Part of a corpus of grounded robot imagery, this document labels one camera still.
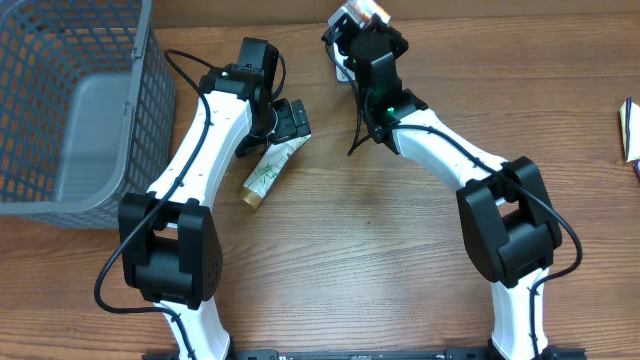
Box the white gold-capped cream tube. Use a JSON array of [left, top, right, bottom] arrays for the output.
[[240, 135, 311, 209]]

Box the white barcode scanner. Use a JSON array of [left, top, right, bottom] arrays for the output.
[[331, 43, 355, 82]]

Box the purple red sachet pack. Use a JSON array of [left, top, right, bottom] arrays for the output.
[[633, 160, 640, 179]]

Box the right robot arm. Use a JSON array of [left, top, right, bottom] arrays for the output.
[[322, 4, 566, 359]]

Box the grey plastic mesh basket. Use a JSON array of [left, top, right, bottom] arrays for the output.
[[1, 0, 176, 228]]

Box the beige snack bag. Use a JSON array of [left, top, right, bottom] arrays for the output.
[[619, 97, 640, 162]]

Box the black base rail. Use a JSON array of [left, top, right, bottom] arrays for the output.
[[141, 346, 587, 360]]

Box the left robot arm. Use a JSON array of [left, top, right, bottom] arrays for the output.
[[116, 62, 311, 359]]

